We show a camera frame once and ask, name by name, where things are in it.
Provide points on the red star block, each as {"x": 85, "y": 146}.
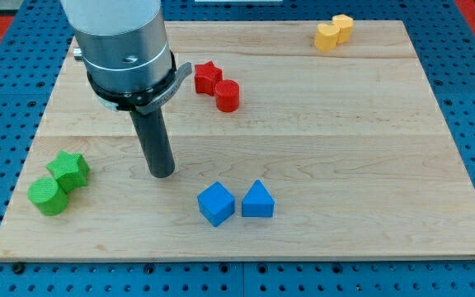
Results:
{"x": 206, "y": 77}

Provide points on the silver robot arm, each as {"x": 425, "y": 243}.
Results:
{"x": 130, "y": 67}

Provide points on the red cylinder block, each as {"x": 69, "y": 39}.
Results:
{"x": 227, "y": 93}

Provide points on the yellow heart block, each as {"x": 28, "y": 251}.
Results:
{"x": 326, "y": 37}

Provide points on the blue cube block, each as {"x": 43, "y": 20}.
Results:
{"x": 216, "y": 203}

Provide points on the yellow hexagon block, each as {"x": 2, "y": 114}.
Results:
{"x": 345, "y": 24}

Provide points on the green cylinder block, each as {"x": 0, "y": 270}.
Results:
{"x": 47, "y": 196}

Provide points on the green star block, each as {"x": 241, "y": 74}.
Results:
{"x": 69, "y": 170}

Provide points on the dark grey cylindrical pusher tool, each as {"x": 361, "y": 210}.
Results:
{"x": 152, "y": 134}

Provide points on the wooden board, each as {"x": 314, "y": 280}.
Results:
{"x": 351, "y": 144}

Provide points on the blue triangular prism block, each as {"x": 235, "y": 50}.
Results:
{"x": 258, "y": 202}

